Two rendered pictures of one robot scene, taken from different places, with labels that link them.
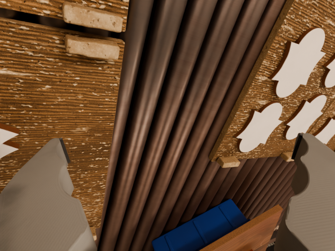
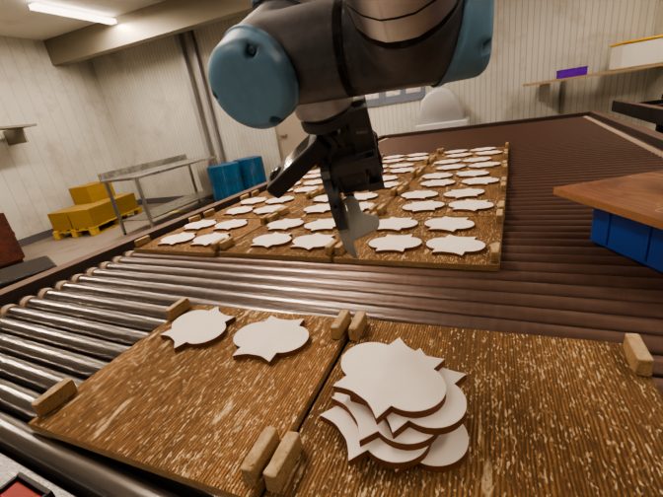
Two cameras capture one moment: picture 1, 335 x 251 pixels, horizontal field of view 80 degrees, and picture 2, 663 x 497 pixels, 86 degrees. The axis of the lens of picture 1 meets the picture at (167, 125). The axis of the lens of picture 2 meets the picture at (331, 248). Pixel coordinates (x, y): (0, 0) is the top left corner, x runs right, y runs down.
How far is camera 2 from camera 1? 54 cm
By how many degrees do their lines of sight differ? 62
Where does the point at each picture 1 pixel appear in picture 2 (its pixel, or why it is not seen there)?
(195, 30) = (362, 296)
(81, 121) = (421, 341)
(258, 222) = (578, 195)
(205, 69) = (393, 288)
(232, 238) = (609, 204)
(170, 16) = (351, 307)
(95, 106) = (407, 333)
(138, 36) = not seen: hidden behind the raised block
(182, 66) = (388, 299)
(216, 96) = (419, 279)
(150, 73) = (391, 314)
